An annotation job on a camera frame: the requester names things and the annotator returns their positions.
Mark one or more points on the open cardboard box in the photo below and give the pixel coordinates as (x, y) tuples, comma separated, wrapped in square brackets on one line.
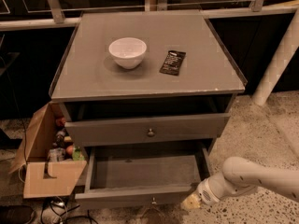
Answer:
[(45, 178)]

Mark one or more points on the grey drawer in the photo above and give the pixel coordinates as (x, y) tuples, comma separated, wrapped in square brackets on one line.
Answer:
[(143, 174), (92, 133)]

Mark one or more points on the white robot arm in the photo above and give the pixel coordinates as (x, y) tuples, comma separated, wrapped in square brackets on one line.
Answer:
[(238, 177)]

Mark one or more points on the green packet in box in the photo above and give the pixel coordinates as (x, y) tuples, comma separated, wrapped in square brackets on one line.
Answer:
[(77, 154)]

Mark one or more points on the metal railing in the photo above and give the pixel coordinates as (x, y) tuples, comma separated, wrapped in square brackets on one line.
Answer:
[(32, 14)]

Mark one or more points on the white ceramic bowl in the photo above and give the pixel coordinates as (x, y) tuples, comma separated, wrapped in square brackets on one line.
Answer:
[(128, 52)]

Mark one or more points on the grey drawer cabinet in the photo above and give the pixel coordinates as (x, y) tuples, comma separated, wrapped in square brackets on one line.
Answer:
[(92, 86)]

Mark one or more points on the red apple in box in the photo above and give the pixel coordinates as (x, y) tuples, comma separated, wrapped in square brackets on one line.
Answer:
[(69, 150)]

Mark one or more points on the dark bottle in box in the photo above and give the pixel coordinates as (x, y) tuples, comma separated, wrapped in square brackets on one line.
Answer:
[(59, 138)]

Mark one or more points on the silver can in box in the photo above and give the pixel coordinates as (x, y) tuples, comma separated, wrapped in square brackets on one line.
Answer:
[(56, 154)]

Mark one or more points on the black snack packet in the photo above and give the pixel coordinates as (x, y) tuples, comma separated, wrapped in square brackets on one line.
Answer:
[(173, 62)]

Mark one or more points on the white diagonal post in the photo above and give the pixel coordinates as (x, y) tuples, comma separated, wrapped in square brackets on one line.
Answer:
[(287, 47)]

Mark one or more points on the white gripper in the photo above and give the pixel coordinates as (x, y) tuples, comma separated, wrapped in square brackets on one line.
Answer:
[(206, 190)]

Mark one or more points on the grey top drawer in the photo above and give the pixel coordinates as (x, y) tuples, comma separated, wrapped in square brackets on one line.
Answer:
[(92, 133)]

